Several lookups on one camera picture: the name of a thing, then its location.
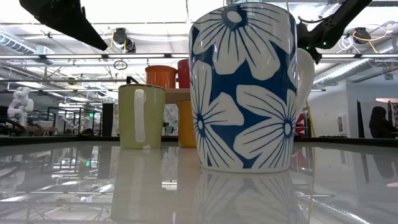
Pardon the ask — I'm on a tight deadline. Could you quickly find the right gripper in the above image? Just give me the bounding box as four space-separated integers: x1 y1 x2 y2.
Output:
297 18 335 65

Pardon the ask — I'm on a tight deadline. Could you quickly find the blue white flower mug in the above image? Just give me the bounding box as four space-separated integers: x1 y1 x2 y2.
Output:
188 2 315 174

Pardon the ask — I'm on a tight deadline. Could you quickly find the orange mug black rim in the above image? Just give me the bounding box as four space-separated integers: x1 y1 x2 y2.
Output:
144 65 178 89

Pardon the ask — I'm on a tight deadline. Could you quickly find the red mug white interior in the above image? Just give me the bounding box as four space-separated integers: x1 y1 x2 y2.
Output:
177 58 191 89

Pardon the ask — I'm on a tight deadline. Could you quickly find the pale green mug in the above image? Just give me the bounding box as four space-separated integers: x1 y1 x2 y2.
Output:
118 83 167 149

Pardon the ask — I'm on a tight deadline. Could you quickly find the yellow speckled mug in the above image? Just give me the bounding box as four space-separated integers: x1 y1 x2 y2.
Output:
176 99 197 149

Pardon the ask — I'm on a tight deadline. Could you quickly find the red object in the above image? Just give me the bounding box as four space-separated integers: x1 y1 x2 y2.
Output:
294 112 308 138

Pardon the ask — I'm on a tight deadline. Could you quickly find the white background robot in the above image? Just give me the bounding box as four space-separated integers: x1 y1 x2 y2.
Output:
6 86 35 127

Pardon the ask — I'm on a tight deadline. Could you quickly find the person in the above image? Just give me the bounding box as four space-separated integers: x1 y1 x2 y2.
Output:
368 105 398 139

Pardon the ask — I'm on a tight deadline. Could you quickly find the black cabinet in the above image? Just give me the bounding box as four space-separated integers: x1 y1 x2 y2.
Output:
101 102 114 137

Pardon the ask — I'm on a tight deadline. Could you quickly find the ceiling cable reel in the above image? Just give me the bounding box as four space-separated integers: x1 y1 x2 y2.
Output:
352 27 373 45
112 27 137 54

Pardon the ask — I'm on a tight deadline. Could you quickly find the silver ceiling duct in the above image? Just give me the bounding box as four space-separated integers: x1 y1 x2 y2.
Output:
312 37 398 86
0 30 55 65

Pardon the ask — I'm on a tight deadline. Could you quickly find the yellow hanging cable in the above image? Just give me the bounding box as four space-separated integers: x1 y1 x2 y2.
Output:
306 101 317 138

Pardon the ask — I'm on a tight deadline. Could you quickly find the white wall box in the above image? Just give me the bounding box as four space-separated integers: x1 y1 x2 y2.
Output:
337 114 346 134

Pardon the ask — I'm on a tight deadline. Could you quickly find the black table edge rail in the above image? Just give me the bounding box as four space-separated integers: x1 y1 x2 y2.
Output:
0 134 398 147

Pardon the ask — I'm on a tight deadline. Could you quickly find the wooden shelf black frame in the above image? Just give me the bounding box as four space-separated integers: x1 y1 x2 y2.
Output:
126 76 191 105

